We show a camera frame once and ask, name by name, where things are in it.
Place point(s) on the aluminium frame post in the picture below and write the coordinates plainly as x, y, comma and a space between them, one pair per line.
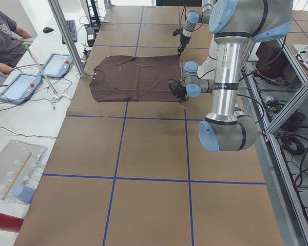
61, 22

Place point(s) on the wooden stick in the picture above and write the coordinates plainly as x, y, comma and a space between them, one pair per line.
13, 180

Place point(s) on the person in grey shirt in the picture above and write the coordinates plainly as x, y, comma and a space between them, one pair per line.
11, 48

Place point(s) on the white camera pedestal column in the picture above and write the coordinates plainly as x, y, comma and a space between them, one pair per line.
207, 69

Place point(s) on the light blue cup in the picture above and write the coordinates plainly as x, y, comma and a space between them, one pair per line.
24, 193

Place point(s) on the far blue teach pendant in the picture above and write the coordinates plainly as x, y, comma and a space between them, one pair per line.
57, 65

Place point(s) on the silver rod green tip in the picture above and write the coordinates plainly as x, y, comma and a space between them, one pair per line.
56, 96

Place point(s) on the near blue teach pendant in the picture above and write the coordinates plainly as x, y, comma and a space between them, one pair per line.
21, 88

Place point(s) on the black box white label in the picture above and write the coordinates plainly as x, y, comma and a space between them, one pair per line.
91, 36

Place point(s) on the blue teach pendant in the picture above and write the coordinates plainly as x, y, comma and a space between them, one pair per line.
21, 88
57, 65

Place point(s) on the black computer mouse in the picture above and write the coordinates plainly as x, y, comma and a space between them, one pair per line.
48, 29

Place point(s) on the red cylinder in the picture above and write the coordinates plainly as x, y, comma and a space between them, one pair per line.
10, 223

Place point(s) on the brown t-shirt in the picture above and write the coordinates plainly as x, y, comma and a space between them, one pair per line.
128, 78

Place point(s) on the black keyboard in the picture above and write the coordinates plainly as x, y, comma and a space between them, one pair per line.
72, 29

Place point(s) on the clear plastic bag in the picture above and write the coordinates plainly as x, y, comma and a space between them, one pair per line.
11, 157

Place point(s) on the aluminium side frame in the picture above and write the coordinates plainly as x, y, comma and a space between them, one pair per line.
278, 83

